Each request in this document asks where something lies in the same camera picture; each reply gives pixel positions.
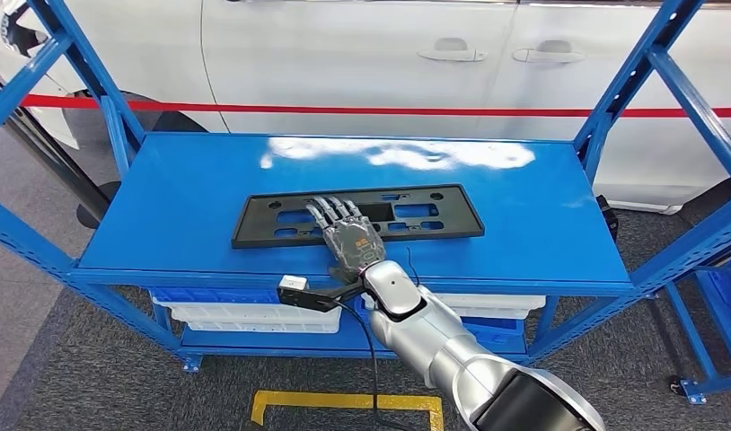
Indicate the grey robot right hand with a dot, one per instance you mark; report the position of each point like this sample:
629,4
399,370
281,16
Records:
353,244

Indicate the black plastic plate holder part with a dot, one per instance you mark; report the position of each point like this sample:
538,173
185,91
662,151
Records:
252,229

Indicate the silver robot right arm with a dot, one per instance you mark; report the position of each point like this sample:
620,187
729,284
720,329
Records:
437,345

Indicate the blue metal shelf rack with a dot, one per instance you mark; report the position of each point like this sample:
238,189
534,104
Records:
163,208
690,333

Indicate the yellow floor marking tape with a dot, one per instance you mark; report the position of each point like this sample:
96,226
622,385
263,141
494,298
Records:
294,400

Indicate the red barrier tape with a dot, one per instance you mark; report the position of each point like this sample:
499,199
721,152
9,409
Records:
460,112

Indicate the white car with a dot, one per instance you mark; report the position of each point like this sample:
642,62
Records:
341,59

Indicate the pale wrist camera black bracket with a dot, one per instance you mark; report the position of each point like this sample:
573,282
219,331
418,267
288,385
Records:
297,294

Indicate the black stanchion post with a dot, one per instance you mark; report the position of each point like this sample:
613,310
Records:
98,208

